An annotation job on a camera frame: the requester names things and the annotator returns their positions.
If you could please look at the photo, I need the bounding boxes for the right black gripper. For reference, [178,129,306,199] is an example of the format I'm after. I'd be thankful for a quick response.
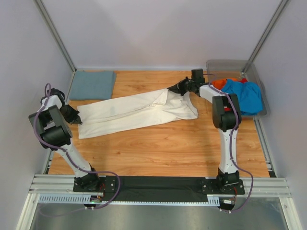
[167,77,195,97]

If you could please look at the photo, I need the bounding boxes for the white t shirt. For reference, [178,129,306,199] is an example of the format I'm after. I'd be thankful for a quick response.
[78,89,198,139]

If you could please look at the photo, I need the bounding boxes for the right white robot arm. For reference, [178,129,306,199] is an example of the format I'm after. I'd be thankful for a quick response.
[168,69,241,194]

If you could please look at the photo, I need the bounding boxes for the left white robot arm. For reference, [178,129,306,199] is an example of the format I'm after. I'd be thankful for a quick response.
[28,83,101,192]

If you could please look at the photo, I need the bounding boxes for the folded grey-blue t shirt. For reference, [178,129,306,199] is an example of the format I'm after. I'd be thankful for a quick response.
[69,71,117,100]

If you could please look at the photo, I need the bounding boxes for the clear plastic bin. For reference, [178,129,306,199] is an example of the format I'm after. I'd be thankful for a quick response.
[206,59,271,118]

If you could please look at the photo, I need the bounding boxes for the orange t shirt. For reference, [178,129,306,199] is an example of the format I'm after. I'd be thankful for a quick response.
[212,78,237,90]

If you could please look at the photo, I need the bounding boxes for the red t shirt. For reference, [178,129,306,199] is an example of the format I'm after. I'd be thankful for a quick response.
[240,78,248,83]

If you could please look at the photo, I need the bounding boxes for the blue t shirt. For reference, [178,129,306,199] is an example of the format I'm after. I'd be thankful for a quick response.
[221,80,263,115]

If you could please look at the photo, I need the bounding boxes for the aluminium frame rail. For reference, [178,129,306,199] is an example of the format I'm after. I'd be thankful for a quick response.
[29,174,292,198]

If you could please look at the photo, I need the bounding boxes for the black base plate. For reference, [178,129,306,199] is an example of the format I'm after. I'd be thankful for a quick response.
[73,176,245,202]

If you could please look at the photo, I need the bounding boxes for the slotted cable duct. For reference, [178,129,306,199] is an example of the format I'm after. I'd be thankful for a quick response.
[38,194,220,207]

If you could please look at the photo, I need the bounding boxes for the left corner aluminium post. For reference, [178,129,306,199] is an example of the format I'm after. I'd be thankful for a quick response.
[34,0,77,72]

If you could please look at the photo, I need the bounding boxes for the corner aluminium post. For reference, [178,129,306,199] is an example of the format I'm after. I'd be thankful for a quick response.
[34,0,77,72]
[242,0,291,72]

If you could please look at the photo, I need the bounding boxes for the right corner aluminium post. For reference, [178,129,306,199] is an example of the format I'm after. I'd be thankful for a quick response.
[242,0,291,72]

